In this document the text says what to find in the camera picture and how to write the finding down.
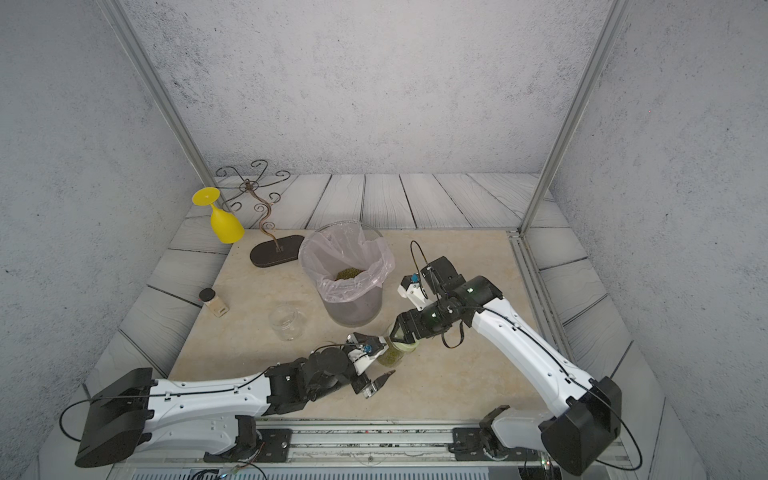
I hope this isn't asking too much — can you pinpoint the glass jar with green lid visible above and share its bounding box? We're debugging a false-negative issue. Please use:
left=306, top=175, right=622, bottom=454
left=376, top=333, right=419, bottom=367

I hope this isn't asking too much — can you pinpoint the glass jar with beige lid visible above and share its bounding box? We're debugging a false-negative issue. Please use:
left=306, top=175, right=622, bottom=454
left=268, top=304, right=306, bottom=341

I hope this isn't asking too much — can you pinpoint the grey bin with plastic liner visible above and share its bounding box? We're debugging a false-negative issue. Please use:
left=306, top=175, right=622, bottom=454
left=298, top=220, right=395, bottom=328

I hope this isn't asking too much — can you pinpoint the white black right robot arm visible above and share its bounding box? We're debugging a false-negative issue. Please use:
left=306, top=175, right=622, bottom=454
left=390, top=257, right=628, bottom=475

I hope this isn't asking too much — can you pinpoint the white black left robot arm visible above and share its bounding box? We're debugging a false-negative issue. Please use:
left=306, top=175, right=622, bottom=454
left=75, top=332, right=389, bottom=468

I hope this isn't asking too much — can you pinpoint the pile of green mung beans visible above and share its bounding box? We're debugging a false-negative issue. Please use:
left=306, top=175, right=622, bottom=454
left=335, top=267, right=363, bottom=281

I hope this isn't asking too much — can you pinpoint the small black-capped spice bottle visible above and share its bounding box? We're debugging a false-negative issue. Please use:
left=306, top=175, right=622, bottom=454
left=198, top=287, right=229, bottom=318

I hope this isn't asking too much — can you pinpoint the yellow plastic goblet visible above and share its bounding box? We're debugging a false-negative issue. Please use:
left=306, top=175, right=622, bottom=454
left=192, top=187, right=245, bottom=245

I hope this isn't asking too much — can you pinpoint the dark metal scroll stand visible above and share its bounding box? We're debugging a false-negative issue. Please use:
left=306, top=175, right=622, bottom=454
left=215, top=159, right=305, bottom=269

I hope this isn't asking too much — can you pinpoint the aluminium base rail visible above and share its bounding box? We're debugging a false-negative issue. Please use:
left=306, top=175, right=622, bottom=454
left=107, top=389, right=637, bottom=480

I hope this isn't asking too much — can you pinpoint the right aluminium frame post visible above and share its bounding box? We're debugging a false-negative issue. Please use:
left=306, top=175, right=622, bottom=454
left=518, top=0, right=633, bottom=237

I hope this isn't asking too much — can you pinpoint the aluminium frame post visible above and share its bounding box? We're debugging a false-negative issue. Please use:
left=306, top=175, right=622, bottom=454
left=97, top=0, right=217, bottom=187
left=518, top=0, right=633, bottom=237

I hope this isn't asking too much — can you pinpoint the left aluminium frame post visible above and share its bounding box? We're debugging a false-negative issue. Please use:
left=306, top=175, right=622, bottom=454
left=97, top=0, right=217, bottom=187

